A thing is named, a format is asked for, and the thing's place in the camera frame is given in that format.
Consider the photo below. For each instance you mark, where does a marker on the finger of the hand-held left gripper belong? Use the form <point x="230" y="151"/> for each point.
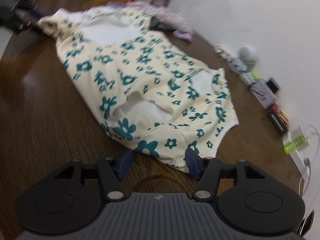
<point x="37" y="20"/>

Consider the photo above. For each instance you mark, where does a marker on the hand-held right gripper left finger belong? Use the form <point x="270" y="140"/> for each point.
<point x="123" y="165"/>

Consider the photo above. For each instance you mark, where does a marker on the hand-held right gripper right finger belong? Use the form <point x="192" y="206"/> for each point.
<point x="193" y="163"/>

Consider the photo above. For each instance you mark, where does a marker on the cream green floral garment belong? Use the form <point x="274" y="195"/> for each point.
<point x="140" y="80"/>

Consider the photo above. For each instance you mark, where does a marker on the dark red box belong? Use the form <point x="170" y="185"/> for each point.
<point x="276" y="121"/>

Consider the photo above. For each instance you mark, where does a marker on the grey printed tin box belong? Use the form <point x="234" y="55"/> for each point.
<point x="261" y="92"/>

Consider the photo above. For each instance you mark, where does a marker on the tan card pack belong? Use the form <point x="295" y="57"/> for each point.
<point x="283" y="115"/>

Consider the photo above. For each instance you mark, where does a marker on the green spray bottle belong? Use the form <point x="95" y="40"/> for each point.
<point x="295" y="147"/>

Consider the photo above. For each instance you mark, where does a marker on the green white small box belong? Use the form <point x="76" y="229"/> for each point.
<point x="250" y="77"/>

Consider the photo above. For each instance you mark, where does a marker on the white power strip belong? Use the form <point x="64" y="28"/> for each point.
<point x="301" y="160"/>

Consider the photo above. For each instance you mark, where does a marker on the white charger adapter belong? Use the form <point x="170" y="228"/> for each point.
<point x="298" y="133"/>

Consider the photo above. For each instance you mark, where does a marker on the black charger block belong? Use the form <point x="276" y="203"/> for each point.
<point x="273" y="85"/>

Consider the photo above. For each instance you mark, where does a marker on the white letter ornament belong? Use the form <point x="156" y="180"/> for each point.
<point x="223" y="52"/>

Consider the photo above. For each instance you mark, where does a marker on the white astronaut speaker figure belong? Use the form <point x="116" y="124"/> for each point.
<point x="247" y="53"/>

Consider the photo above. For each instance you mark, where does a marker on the black phone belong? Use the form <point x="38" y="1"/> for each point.
<point x="306" y="222"/>

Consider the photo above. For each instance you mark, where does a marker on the pink cloth with lilac trim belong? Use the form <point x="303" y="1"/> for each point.
<point x="183" y="35"/>

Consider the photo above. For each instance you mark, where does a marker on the pink dotted garment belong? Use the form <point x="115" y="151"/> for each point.
<point x="170" y="17"/>

